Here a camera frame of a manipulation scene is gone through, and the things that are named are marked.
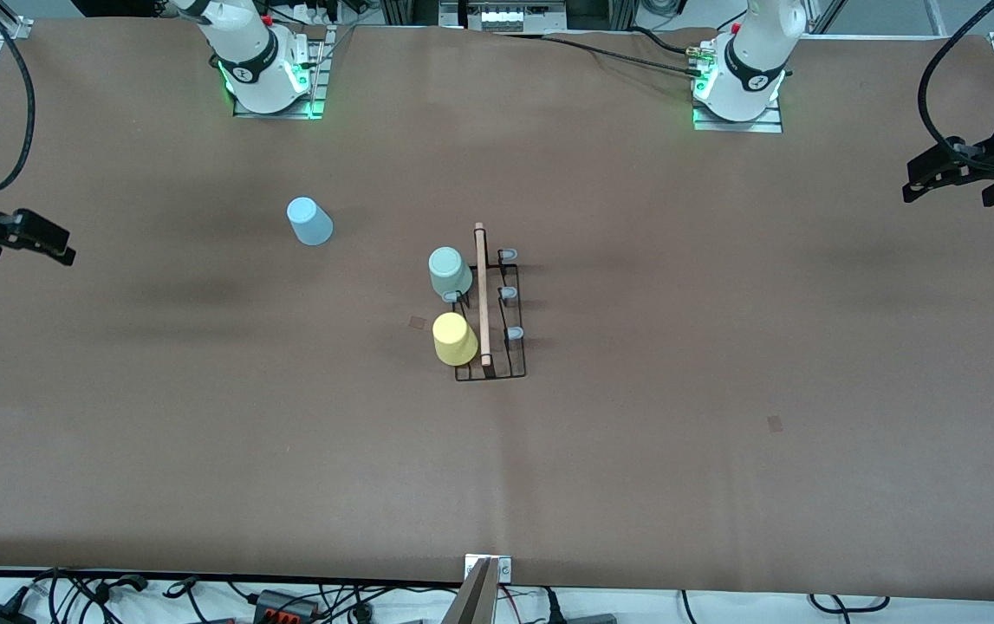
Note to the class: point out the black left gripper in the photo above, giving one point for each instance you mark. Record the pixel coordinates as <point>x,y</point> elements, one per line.
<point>984,164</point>

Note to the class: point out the pale green plastic cup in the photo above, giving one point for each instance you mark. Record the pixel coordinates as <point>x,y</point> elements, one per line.
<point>451,276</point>

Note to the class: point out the yellow plastic cup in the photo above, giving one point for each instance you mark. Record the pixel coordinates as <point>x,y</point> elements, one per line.
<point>456,342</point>

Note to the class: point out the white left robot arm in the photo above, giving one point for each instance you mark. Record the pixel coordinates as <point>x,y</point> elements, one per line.
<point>748,61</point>

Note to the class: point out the light blue plastic cup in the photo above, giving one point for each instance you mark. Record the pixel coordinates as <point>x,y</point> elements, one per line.
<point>312,224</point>

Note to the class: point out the white power strip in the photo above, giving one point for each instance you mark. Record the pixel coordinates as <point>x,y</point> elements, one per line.
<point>315,13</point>

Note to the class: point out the black power adapter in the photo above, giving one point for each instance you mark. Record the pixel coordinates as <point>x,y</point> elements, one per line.
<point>3,615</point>

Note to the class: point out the brown table mat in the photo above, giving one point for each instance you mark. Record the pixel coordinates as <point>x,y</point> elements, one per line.
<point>635,477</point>

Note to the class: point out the black orange connector block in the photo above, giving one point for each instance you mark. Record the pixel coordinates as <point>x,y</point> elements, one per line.
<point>286,605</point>

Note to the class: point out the silver device with white slots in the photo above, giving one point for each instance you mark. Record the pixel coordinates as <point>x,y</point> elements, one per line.
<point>509,16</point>

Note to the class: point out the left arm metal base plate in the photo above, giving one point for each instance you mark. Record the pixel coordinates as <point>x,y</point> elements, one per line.
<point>769,126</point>

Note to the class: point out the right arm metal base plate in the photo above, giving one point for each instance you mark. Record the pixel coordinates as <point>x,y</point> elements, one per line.
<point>323,78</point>

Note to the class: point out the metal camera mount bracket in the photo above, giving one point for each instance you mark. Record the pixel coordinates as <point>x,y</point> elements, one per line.
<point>477,594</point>

